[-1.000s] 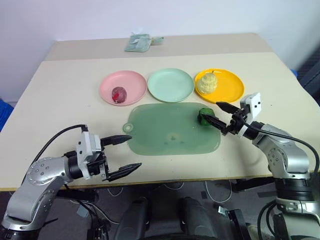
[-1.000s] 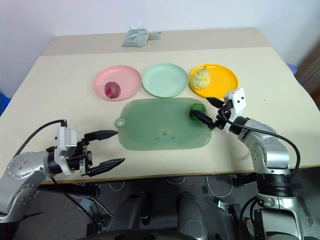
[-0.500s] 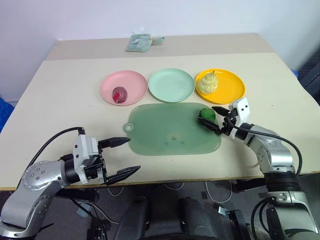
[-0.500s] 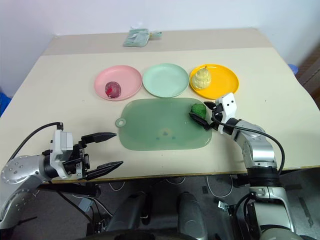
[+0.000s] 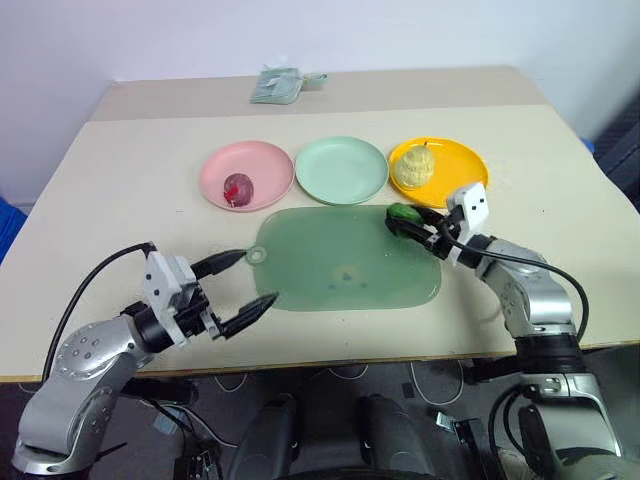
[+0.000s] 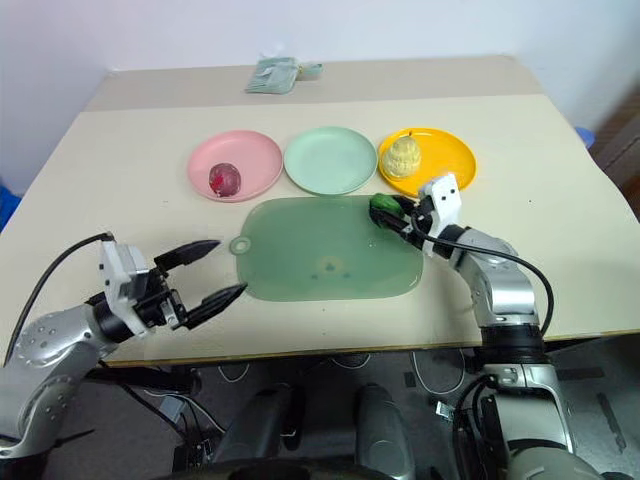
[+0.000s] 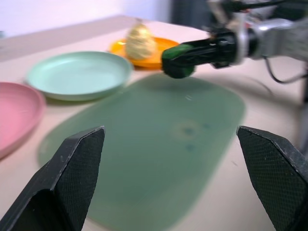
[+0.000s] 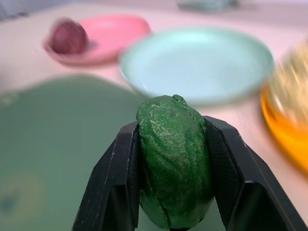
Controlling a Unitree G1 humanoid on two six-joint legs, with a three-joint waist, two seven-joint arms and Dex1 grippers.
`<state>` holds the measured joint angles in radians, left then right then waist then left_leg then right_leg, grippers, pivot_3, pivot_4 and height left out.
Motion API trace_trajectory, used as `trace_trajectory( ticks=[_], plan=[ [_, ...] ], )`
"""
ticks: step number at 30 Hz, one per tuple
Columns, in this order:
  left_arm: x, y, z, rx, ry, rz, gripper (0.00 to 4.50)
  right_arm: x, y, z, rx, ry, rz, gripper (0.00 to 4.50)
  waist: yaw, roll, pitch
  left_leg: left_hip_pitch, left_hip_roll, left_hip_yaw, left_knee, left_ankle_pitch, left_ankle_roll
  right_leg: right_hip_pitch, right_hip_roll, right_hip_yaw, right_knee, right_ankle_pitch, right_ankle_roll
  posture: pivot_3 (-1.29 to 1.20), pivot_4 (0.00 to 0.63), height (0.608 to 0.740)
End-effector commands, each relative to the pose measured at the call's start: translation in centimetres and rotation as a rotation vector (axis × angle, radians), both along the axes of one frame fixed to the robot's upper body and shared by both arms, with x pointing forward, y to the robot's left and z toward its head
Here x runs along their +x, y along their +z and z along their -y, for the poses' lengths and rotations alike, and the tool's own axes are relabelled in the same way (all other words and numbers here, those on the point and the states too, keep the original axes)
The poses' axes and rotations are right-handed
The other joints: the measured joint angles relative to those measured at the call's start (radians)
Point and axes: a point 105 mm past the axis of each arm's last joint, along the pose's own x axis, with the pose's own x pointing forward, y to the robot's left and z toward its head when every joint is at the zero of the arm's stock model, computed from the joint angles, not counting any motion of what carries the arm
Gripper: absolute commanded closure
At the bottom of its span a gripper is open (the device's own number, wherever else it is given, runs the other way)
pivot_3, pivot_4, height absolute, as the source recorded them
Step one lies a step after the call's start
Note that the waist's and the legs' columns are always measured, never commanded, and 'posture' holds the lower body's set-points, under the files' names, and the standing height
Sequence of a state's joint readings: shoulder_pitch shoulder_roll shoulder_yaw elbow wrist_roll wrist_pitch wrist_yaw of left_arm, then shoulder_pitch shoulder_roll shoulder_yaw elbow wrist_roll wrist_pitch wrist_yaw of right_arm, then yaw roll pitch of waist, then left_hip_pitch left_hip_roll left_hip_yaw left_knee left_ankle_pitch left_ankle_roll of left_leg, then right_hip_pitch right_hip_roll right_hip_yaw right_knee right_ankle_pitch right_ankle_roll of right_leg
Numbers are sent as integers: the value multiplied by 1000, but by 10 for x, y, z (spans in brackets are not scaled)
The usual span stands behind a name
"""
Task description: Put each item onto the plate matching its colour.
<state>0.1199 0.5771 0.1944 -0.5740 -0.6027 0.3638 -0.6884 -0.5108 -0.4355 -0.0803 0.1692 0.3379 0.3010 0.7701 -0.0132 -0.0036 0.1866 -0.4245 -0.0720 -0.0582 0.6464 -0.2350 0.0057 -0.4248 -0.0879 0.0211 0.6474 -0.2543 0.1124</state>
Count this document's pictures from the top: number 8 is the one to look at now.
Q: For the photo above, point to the light blue plate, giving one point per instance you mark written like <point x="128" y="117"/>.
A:
<point x="197" y="63"/>

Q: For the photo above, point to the green wrinkled vegetable toy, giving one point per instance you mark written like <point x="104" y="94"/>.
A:
<point x="173" y="163"/>

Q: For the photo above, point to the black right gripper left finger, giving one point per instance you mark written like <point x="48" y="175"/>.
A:
<point x="113" y="183"/>

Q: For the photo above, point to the orange plate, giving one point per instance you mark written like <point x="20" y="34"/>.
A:
<point x="286" y="134"/>

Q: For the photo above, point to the pink plate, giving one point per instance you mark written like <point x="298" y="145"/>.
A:
<point x="110" y="41"/>

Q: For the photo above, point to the teal object at table edge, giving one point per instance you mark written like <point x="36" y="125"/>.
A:
<point x="207" y="4"/>

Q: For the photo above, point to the green plate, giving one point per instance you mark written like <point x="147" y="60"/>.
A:
<point x="67" y="154"/>

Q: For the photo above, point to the pale yellow bumpy toy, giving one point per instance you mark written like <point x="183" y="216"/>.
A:
<point x="292" y="84"/>

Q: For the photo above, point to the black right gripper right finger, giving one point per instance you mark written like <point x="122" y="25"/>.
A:
<point x="243" y="183"/>

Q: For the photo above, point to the dark red round fruit toy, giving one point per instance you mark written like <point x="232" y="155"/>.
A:
<point x="69" y="37"/>

